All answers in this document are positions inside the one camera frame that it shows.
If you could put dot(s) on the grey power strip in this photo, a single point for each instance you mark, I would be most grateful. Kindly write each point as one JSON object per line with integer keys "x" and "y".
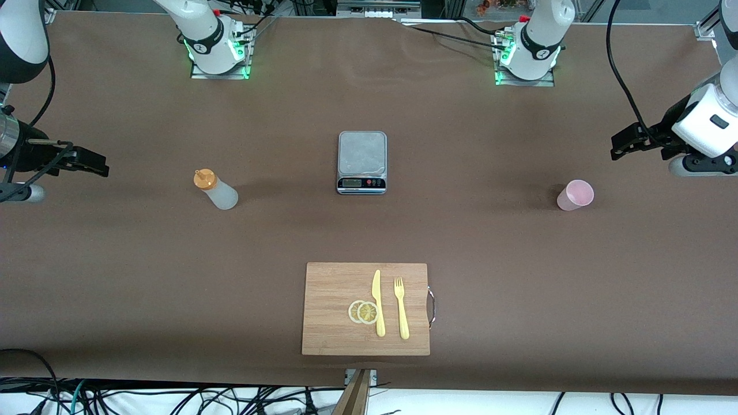
{"x": 377, "y": 11}

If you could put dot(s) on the lemon slice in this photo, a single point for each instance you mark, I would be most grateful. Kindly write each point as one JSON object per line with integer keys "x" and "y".
{"x": 367, "y": 313}
{"x": 352, "y": 312}

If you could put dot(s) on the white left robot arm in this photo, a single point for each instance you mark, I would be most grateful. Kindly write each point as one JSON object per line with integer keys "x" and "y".
{"x": 539, "y": 40}

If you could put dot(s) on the wooden cutting board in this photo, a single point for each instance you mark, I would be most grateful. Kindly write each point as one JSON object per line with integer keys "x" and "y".
{"x": 328, "y": 300}

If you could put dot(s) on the yellow plastic knife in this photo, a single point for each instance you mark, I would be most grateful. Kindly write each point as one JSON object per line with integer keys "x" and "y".
{"x": 377, "y": 288}

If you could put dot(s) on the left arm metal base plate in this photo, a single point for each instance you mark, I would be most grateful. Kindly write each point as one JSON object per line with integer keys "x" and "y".
{"x": 545, "y": 83}

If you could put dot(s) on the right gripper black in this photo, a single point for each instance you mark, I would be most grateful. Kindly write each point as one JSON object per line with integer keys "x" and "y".
{"x": 31, "y": 156}

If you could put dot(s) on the aluminium frame profile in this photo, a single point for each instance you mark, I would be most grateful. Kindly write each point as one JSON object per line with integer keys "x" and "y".
{"x": 51, "y": 14}
{"x": 706, "y": 29}

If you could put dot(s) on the silver digital kitchen scale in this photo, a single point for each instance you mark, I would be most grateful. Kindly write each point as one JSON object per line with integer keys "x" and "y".
{"x": 362, "y": 153}

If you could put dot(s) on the metal table bracket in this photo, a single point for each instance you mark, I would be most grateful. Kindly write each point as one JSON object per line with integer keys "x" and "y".
{"x": 374, "y": 377}

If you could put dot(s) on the sauce bottle with orange cap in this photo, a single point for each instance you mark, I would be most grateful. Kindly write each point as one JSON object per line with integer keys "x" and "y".
{"x": 222, "y": 196}

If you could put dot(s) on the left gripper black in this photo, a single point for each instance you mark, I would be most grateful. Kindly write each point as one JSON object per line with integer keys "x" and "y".
{"x": 663, "y": 130}

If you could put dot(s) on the wooden post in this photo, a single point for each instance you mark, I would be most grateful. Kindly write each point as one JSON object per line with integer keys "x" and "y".
{"x": 353, "y": 400}

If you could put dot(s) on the pink plastic cup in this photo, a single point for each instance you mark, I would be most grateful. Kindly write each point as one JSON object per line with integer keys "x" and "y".
{"x": 573, "y": 199}

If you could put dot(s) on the brown table cover sheet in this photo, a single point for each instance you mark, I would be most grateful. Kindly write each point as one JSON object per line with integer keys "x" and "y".
{"x": 519, "y": 242}

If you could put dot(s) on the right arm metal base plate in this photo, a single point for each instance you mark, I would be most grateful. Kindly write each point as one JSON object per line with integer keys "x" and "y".
{"x": 202, "y": 75}

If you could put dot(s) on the yellow plastic fork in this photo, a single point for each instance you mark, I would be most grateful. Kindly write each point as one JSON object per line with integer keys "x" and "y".
{"x": 403, "y": 323}

